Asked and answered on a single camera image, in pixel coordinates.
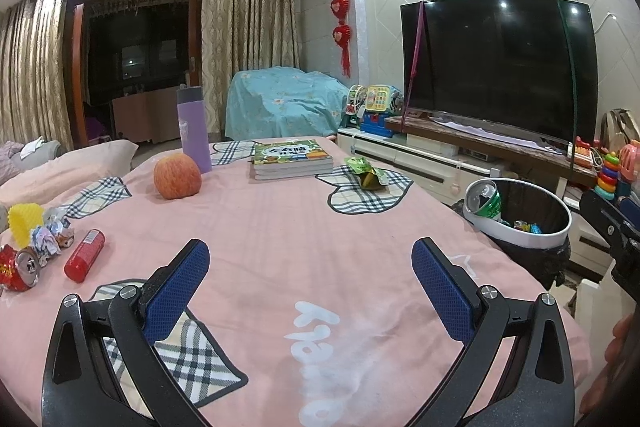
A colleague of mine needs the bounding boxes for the red lantern string decoration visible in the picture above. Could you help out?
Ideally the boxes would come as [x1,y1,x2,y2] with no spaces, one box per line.
[330,0,352,78]

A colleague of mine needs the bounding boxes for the purple water bottle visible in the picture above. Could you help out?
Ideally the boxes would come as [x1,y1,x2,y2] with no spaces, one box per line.
[176,87,212,173]

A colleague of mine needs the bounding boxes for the person right hand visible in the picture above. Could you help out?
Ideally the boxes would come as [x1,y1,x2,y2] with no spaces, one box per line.
[579,314,634,415]

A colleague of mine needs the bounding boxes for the white round trash bin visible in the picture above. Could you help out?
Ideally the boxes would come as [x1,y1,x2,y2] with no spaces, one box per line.
[451,178,573,289]

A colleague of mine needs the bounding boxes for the crushed red soda can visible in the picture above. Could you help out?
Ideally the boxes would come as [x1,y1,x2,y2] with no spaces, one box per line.
[0,245,40,291]

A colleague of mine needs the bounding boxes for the colourful toy cash register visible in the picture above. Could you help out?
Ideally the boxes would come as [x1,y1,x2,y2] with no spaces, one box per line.
[343,84,404,138]

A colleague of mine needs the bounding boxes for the red cylindrical tube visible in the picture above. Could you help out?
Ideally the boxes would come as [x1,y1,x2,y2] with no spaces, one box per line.
[64,229,105,283]

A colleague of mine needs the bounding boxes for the rainbow stacking ring toy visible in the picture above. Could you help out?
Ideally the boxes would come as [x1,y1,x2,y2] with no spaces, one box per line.
[594,152,620,202]

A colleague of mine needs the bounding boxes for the pink blanket table cover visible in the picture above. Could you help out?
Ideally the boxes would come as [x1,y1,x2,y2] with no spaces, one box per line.
[0,135,594,427]

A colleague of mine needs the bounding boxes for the beige curtain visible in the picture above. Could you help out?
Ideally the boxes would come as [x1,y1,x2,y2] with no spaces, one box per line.
[201,0,300,139]
[0,0,73,148]

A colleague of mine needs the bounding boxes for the black flat screen television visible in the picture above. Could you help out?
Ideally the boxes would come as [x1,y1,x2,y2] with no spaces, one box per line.
[400,0,598,142]

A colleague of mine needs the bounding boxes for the green gold snack pouch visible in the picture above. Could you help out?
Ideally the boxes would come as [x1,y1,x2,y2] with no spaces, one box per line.
[345,156,388,191]

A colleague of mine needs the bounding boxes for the yellow cupcake mould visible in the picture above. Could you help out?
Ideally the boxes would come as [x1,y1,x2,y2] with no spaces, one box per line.
[8,202,44,249]

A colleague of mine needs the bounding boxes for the orange apple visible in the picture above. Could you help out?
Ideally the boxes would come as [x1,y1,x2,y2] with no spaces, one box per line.
[153,153,202,199]

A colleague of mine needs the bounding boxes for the green picture book stack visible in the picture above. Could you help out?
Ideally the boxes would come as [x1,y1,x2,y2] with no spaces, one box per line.
[253,139,334,181]

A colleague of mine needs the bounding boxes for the right beige curtain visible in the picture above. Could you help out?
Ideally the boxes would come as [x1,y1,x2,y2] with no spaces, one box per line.
[201,0,300,139]

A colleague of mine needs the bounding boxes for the striped pink cushion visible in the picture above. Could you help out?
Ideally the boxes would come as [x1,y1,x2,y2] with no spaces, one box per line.
[0,141,24,185]

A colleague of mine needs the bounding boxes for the left beige curtain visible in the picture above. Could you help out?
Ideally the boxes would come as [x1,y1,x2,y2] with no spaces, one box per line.
[0,0,73,148]

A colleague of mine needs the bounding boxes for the red toy telephone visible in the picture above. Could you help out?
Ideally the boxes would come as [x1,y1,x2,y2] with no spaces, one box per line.
[566,136,593,169]

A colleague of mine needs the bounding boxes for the teal covered armchair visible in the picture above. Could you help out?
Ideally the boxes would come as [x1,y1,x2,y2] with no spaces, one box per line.
[224,66,348,141]

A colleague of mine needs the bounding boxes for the green crushed can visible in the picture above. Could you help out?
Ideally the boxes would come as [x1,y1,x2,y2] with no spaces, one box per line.
[465,179,502,221]

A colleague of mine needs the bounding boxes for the pink sofa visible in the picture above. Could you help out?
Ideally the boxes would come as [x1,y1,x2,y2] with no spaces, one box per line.
[1,140,138,231]

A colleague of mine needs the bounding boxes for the white TV cabinet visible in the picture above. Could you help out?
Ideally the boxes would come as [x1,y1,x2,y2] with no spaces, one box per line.
[336,127,613,283]

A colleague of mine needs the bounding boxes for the crumpled silver candy wrappers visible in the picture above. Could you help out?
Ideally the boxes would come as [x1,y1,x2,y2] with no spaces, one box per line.
[28,207,75,268]

